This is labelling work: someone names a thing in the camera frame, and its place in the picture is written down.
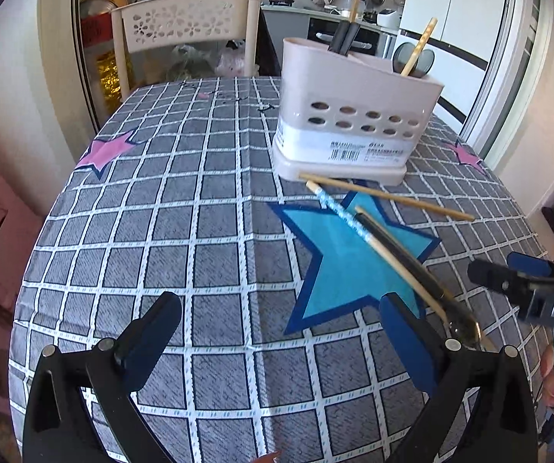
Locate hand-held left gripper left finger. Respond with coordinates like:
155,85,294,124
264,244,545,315
22,291,182,463

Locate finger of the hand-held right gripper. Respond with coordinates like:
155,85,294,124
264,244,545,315
468,259,536,298
507,251,554,283

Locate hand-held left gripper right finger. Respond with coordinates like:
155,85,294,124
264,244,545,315
379,292,539,463

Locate black spoons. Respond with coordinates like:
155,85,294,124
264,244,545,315
306,181,497,352

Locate dark grey spoon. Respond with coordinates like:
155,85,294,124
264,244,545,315
412,49,436,79
391,42,419,75

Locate white plastic utensil holder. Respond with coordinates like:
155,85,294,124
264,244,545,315
272,36,446,186

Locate gold dotted bamboo chopstick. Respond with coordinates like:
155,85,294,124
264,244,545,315
399,17,439,78

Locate grey checked star tablecloth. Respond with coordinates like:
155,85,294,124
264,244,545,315
7,74,554,463

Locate white refrigerator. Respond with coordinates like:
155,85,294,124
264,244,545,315
397,0,511,131

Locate gold foil wrap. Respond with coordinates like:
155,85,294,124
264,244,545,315
94,51,124,107

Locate plastic bags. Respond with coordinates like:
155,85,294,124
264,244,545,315
171,41,258,78

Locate black built-in oven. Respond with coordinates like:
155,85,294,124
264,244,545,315
307,15,386,56

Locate red box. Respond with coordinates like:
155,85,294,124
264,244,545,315
81,14,114,49

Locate white flower-cutout plastic chair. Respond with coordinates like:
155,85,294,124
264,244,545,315
110,0,268,102

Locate gold round tray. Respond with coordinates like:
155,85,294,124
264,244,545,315
80,0,128,15

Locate white sliding door frame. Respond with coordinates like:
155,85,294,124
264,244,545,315
460,0,542,165

